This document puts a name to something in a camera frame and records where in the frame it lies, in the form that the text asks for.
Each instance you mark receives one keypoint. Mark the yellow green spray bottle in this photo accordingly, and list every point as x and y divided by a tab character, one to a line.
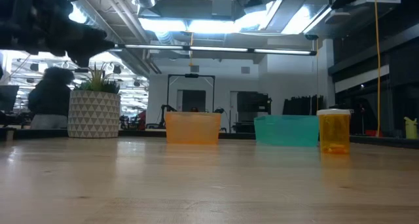
411	129

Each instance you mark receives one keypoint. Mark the black shelf unit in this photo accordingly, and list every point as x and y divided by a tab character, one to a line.
253	109

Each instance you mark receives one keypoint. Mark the teal translucent plastic bin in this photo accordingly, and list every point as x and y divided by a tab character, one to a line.
286	130

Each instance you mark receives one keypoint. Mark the person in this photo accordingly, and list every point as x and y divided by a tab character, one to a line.
50	99

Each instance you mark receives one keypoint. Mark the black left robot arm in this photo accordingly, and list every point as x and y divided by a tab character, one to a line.
32	4

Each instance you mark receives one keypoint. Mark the black standing panels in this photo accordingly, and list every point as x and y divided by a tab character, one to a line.
302	106

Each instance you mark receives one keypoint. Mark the black aluminium table frame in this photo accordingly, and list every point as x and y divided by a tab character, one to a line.
140	133

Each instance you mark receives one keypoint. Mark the orange translucent plastic bin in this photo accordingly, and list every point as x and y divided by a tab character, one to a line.
193	127

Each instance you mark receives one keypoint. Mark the long light bar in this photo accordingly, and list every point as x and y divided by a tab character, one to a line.
212	49

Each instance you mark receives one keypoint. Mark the small red object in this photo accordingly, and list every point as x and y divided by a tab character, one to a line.
373	133

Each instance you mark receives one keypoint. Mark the black background rig frame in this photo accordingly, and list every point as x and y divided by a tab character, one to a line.
191	75

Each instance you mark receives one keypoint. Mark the large orange pill bottle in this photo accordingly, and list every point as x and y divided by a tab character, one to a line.
334	132

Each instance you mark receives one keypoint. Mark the white triangle-patterned plant pot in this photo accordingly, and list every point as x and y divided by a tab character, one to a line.
94	114

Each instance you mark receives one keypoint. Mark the dark monitor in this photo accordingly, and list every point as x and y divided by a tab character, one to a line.
8	98

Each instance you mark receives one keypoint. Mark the green succulent plant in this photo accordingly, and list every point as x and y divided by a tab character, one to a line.
98	83

